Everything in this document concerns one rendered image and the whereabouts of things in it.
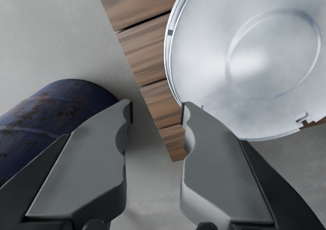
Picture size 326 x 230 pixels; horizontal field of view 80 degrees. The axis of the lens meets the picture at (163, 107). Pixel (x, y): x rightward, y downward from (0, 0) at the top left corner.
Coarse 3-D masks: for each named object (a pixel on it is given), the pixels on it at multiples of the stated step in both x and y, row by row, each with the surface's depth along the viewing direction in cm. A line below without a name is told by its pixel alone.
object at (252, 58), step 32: (192, 0) 24; (224, 0) 24; (256, 0) 24; (288, 0) 24; (320, 0) 24; (192, 32) 26; (224, 32) 26; (256, 32) 26; (288, 32) 26; (320, 32) 26; (192, 64) 28; (224, 64) 28; (256, 64) 28; (288, 64) 28; (320, 64) 28; (192, 96) 31; (224, 96) 31; (256, 96) 30; (288, 96) 31; (320, 96) 31; (256, 128) 34; (288, 128) 34
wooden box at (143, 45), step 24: (120, 0) 27; (144, 0) 27; (168, 0) 27; (120, 24) 29; (144, 24) 29; (144, 48) 31; (144, 72) 33; (144, 96) 35; (168, 96) 35; (168, 120) 37; (168, 144) 40
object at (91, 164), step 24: (96, 120) 10; (120, 120) 10; (72, 144) 8; (96, 144) 8; (120, 144) 10; (72, 168) 7; (96, 168) 7; (120, 168) 7; (48, 192) 6; (72, 192) 6; (96, 192) 6; (120, 192) 7; (48, 216) 6; (72, 216) 6; (96, 216) 6
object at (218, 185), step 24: (192, 120) 10; (216, 120) 10; (192, 144) 9; (216, 144) 9; (192, 168) 7; (216, 168) 7; (240, 168) 7; (192, 192) 6; (216, 192) 6; (240, 192) 6; (192, 216) 7; (216, 216) 6; (240, 216) 6; (264, 216) 6
